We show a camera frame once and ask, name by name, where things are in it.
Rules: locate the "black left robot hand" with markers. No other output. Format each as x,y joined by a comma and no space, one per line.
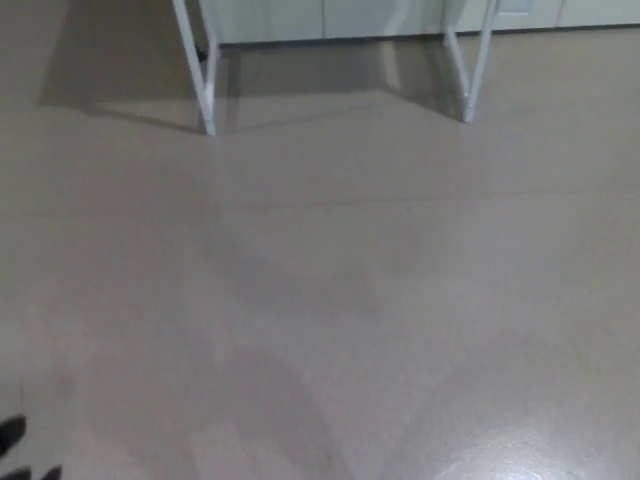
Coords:
12,431

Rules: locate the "white metal desk leg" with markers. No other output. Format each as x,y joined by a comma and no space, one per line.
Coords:
207,100
470,100

